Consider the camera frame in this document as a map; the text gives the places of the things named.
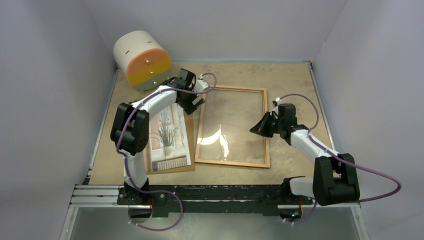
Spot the wooden picture frame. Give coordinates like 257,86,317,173
194,85,271,169

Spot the clear glass pane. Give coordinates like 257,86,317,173
198,89,267,164

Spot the plant photo print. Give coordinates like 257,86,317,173
123,104,193,178

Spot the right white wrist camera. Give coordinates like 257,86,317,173
271,97,281,116

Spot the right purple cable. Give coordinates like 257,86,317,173
274,93,402,226

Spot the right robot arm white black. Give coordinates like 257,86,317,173
250,103,360,206

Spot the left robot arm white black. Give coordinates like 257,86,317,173
110,68,210,205

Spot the round three-drawer cabinet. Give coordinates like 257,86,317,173
113,30,172,91

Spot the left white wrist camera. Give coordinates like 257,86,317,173
193,75,210,94

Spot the brown frame backing board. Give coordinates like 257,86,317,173
142,105,196,175

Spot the purple cable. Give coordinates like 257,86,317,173
274,93,402,226
115,72,218,232

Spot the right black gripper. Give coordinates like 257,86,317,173
250,111,284,139

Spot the black aluminium mounting rail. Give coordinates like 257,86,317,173
68,184,361,218

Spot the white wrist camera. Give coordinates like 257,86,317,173
271,97,281,116
193,75,210,94

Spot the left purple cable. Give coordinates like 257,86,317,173
115,72,218,232

